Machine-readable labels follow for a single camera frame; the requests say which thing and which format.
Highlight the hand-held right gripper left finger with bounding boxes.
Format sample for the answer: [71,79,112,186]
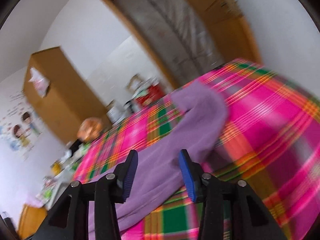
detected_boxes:
[32,150,138,240]

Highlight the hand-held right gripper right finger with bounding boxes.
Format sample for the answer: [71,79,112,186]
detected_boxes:
[178,149,288,240]

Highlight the purple fleece pants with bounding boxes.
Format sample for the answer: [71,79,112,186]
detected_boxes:
[87,80,228,240]

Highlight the bag of oranges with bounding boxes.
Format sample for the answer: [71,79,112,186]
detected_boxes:
[77,117,103,142]

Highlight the white cardboard box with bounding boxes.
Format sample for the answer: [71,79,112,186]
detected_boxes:
[106,100,123,123]

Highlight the red box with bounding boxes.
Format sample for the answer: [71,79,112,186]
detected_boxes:
[135,84,165,110]

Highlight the brown cardboard box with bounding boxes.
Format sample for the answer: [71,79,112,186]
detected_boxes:
[127,74,143,90]

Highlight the wooden wardrobe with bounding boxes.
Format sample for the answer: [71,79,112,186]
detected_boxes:
[23,46,112,143]

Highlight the pink green plaid blanket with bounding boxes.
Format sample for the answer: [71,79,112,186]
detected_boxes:
[72,58,320,240]

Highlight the wooden headboard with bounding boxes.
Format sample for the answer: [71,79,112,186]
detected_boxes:
[17,204,48,240]

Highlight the white plastic bag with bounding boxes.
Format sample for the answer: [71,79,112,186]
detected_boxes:
[29,67,50,98]

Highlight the plastic doorway curtain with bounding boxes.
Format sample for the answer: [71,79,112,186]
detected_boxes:
[99,0,225,88]

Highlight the wooden door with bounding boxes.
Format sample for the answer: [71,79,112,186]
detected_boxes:
[172,0,263,65]

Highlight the cartoon couple wall sticker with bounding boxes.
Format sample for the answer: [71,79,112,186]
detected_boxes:
[0,92,42,160]

